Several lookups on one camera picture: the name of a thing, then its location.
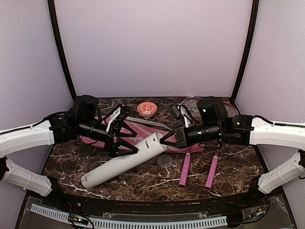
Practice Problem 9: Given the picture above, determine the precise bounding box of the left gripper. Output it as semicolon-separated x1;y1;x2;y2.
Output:
78;118;139;158

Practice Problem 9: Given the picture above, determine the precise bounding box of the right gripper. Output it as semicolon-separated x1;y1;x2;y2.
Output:
160;122;223;148

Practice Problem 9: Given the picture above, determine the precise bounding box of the white shuttlecock tube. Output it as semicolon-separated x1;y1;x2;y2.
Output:
81;132;167;189

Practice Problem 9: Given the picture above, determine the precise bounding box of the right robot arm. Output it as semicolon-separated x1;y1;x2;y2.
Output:
160;96;305;207

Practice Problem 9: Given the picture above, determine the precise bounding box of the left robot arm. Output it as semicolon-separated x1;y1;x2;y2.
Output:
0;95;138;208

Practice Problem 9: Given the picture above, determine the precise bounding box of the left red badminton racket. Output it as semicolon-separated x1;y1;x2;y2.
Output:
178;97;200;186

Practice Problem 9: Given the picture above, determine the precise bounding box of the red badminton racket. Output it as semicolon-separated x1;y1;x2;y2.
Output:
204;102;239;190
178;97;200;186

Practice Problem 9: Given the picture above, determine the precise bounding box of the right red badminton racket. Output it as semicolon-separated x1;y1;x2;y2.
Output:
204;102;239;190

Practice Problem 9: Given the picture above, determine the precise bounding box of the pink racket bag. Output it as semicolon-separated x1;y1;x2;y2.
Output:
81;121;203;154

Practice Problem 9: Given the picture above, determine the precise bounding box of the red white patterned bowl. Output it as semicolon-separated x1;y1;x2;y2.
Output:
137;102;158;117

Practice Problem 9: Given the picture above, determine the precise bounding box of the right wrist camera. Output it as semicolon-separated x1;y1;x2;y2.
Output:
170;104;193;127

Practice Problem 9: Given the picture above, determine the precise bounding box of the white cable tray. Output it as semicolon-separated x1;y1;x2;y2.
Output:
30;204;228;229

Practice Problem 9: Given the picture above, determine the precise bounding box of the left black frame post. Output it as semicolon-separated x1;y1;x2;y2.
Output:
47;0;77;101

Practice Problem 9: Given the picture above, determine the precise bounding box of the black frame post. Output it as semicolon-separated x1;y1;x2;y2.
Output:
230;0;260;102
47;0;77;101

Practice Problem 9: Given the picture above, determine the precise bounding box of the right black frame post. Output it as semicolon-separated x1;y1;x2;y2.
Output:
230;0;260;102

